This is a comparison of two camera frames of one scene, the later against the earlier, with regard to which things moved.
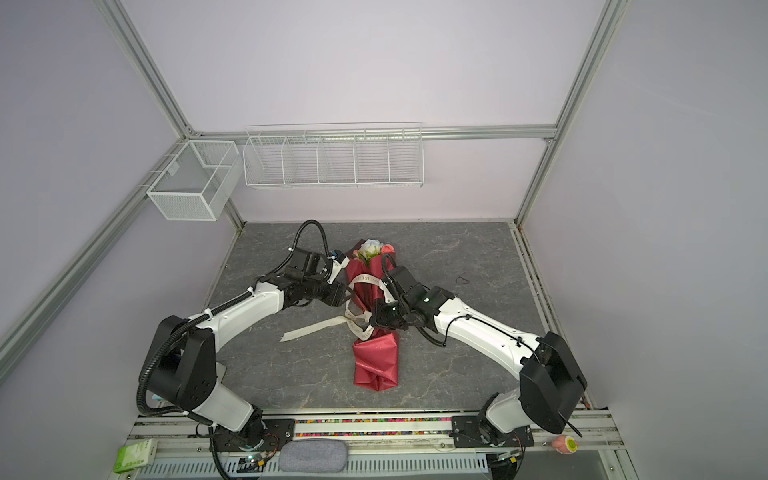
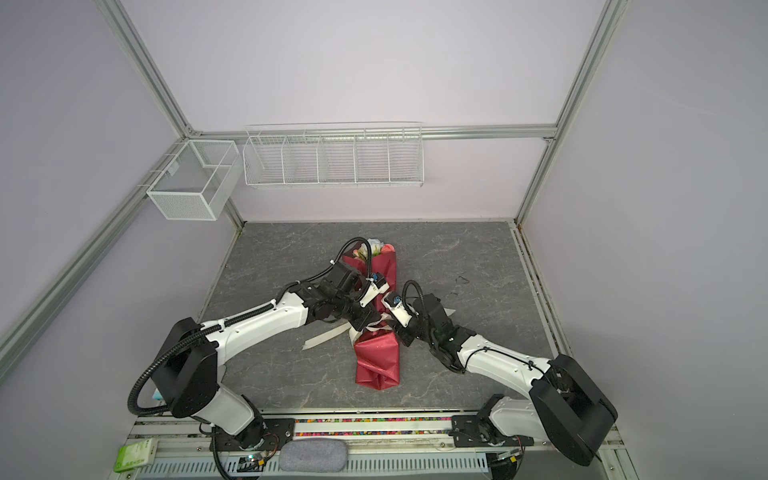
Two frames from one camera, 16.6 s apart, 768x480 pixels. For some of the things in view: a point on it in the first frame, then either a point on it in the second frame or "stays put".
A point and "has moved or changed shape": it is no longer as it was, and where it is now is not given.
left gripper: (335, 298) -> (368, 316)
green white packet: (135, 456) stays put
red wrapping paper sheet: (375, 354) stays put
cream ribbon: (359, 321) has moved or changed shape
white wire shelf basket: (334, 155) stays put
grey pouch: (313, 456) stays put
